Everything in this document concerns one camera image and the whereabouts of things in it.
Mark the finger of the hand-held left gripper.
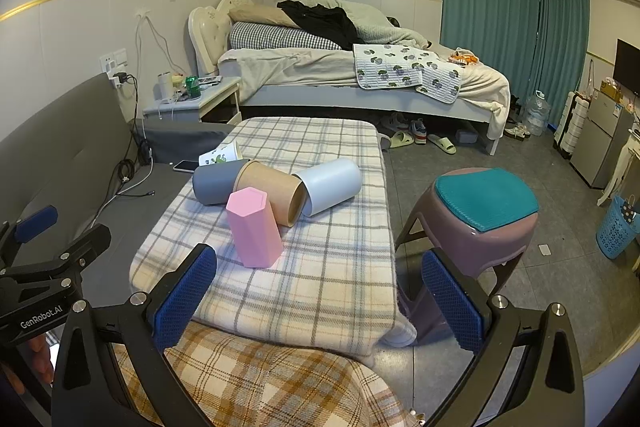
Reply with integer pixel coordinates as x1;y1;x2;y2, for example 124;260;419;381
0;223;112;289
0;205;59;269

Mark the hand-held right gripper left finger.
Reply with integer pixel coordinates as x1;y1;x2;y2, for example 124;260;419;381
50;243;221;427

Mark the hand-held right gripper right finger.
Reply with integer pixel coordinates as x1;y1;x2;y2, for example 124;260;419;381
420;247;586;427

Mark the pink hexagonal cup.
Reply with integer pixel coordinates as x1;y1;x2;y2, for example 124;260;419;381
226;187;285;268

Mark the grey cup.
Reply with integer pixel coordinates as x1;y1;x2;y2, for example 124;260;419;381
193;163;251;206

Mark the brown cup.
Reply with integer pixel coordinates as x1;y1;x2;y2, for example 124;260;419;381
234;160;308;227

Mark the white printed paper cup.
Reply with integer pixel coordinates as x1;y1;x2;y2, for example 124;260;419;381
198;143;244;167

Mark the pale blue cup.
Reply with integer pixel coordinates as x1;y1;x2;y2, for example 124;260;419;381
292;158;363;218

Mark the person's left hand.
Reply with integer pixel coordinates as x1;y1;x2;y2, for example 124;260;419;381
24;329;61;385

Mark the purple plastic stool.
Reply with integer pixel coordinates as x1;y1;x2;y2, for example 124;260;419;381
394;167;541;348

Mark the grey sofa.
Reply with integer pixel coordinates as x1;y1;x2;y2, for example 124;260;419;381
0;72;236;308

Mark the teal stool mat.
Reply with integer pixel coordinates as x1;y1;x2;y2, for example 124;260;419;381
434;168;541;233

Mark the orange plaid blanket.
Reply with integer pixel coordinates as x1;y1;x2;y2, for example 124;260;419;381
112;322;416;427

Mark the grey plaid blanket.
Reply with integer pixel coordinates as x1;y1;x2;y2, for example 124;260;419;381
129;117;418;370

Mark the blue laundry basket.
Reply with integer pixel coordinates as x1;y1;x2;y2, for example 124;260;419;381
596;196;640;260

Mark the white nightstand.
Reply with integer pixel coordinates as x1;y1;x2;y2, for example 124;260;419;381
143;76;242;125

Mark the clear water jug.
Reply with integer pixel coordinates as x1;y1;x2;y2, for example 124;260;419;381
522;90;551;136

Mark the grey fridge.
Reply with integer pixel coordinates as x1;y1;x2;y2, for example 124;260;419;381
570;88;637;190

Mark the bed with white headboard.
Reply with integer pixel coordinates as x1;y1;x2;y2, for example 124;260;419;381
188;0;511;156

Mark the white printed mat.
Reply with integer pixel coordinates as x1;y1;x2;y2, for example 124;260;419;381
352;43;462;105

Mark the orange snack packet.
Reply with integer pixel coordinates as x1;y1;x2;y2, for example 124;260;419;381
447;48;480;68

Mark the beige bed sheet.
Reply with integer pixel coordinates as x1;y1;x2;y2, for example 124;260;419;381
217;43;511;140

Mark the cardboard box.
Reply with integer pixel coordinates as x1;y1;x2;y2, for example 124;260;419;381
600;77;627;104

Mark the checked pillow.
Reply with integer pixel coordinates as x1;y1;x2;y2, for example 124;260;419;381
228;21;343;52

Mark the beige pillow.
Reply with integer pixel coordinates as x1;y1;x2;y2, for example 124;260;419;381
227;4;301;29

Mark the pale green quilt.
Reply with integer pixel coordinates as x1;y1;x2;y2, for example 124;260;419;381
300;0;433;50

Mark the black television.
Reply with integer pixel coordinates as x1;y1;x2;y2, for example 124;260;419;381
614;39;640;98

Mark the black clothing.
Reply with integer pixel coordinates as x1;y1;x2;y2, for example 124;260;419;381
276;0;368;50

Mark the black cable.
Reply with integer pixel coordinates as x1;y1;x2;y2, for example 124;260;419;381
80;74;157;230

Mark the white wall switch panel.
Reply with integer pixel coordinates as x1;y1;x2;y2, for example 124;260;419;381
100;49;129;72

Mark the white cable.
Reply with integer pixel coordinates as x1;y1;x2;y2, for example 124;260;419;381
134;13;187;78

